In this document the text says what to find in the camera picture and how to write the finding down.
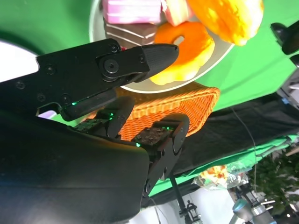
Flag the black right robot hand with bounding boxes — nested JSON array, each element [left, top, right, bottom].
[[0, 38, 190, 224]]

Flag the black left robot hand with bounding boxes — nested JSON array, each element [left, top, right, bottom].
[[270, 21, 299, 56]]

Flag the orange white twisted bread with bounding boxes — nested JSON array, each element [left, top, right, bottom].
[[186, 0, 265, 46]]

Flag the orange ring donut bread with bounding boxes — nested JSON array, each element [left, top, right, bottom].
[[149, 21, 215, 86]]

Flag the grey-green round bowl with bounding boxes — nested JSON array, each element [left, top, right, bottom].
[[88, 0, 235, 94]]

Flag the lilac round plate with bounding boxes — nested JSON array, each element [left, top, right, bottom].
[[0, 41, 57, 119]]

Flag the salmon pink cake slice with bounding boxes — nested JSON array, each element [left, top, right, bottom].
[[160, 0, 195, 27]]

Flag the orange wicker basket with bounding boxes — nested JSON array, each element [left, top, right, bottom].
[[92, 81, 221, 143]]

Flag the chocolate brown cake slice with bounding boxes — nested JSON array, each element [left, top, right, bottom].
[[104, 22, 157, 49]]

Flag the magenta pink cake slice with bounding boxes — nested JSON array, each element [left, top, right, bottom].
[[102, 0, 162, 25]]

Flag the green tablecloth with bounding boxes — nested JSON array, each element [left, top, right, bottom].
[[0, 0, 299, 112]]

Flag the black vertical pole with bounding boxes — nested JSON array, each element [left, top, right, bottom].
[[169, 175, 201, 224]]

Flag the black backdrop curtain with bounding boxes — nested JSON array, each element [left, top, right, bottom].
[[140, 92, 299, 208]]

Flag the green backdrop cloth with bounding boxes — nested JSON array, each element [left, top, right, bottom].
[[148, 134, 299, 198]]

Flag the green plants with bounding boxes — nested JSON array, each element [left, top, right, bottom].
[[249, 149, 299, 217]]

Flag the clear snack bag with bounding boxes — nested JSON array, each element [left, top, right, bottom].
[[193, 164, 249, 189]]

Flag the thin grey cable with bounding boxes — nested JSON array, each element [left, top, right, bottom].
[[231, 107, 260, 194]]

